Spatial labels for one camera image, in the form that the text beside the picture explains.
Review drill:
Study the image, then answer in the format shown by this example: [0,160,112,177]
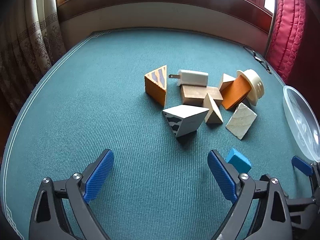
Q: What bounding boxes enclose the orange rectangular block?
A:
[221,76,252,110]

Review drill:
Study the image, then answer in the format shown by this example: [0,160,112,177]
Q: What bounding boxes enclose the tan wooden rectangular block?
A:
[180,85,224,107]

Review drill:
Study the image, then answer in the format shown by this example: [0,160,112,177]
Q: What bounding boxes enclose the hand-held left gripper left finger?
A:
[29,149,115,240]

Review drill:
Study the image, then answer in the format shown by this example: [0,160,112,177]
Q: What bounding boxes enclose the teal table mat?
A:
[0,29,320,240]

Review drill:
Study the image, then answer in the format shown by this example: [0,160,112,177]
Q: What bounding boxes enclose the small natural wooden wedge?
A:
[202,92,224,124]

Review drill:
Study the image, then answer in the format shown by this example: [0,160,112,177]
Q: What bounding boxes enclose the orange striped triangular block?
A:
[144,65,168,107]

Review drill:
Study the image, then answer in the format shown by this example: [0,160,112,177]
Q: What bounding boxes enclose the white charger plug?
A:
[169,69,209,88]

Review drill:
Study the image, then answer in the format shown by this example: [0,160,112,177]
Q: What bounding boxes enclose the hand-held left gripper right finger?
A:
[207,149,292,240]

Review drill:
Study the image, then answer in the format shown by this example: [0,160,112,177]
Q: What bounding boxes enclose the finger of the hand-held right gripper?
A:
[292,156,320,198]
[286,196,320,230]

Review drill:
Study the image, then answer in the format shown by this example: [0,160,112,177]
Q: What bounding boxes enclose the pale wooden rectangular block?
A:
[225,102,258,140]

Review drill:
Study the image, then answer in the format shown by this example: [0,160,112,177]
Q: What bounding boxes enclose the cream plastic threaded cap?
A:
[236,69,265,106]

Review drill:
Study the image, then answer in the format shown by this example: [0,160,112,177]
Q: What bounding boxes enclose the beige patterned curtain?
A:
[0,0,67,110]

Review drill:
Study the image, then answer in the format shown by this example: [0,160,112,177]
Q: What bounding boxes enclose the blue block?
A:
[225,147,252,174]

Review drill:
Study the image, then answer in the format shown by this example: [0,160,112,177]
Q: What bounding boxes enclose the white zebra triangular block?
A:
[162,104,210,138]

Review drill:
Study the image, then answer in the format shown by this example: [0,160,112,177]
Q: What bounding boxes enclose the red quilted curtain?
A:
[265,0,308,83]

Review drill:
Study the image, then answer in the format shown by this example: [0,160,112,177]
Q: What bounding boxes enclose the clear plastic bowl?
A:
[282,85,320,163]

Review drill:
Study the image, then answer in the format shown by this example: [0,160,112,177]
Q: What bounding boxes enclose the natural wooden triangular block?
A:
[218,73,237,92]

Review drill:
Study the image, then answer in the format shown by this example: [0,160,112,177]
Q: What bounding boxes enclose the black wristwatch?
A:
[242,45,272,75]

